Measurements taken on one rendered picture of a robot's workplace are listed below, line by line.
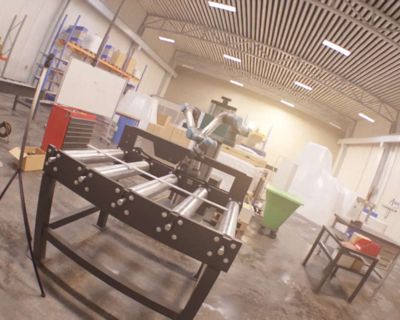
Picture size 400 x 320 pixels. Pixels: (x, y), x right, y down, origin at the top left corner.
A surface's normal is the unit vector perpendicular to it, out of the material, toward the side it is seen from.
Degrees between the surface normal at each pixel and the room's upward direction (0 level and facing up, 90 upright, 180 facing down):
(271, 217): 100
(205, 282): 90
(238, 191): 90
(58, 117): 90
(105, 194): 90
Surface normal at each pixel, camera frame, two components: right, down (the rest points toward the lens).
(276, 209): -0.39, 0.16
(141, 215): -0.20, 0.05
